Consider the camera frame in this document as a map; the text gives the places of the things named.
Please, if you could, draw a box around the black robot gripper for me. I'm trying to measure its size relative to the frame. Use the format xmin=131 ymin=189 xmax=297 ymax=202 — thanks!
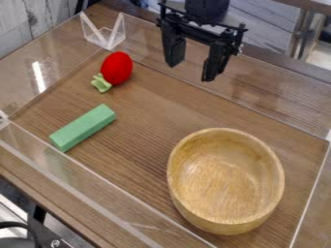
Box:
xmin=158 ymin=0 xmax=249 ymax=82

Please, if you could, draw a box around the red plush fruit green stem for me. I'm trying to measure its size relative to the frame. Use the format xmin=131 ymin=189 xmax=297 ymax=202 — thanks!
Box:
xmin=91 ymin=51 xmax=134 ymax=93

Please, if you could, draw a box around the metal stand in background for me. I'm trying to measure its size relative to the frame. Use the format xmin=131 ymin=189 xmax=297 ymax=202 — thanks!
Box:
xmin=290 ymin=0 xmax=331 ymax=61

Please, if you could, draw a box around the green rectangular block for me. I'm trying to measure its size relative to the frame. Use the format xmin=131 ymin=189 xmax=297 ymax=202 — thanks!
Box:
xmin=50 ymin=104 xmax=116 ymax=152

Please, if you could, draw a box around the round wooden bowl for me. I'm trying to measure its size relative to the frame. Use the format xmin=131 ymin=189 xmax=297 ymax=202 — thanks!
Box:
xmin=167 ymin=128 xmax=285 ymax=235

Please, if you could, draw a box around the clear acrylic corner bracket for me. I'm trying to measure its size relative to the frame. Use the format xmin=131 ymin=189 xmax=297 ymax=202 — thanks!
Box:
xmin=79 ymin=13 xmax=126 ymax=50

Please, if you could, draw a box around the clear acrylic front wall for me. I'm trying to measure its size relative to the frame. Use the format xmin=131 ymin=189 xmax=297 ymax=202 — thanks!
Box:
xmin=0 ymin=110 xmax=217 ymax=248

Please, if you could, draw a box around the black table leg bracket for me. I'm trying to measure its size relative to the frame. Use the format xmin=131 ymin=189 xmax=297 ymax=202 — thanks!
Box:
xmin=0 ymin=204 xmax=75 ymax=248

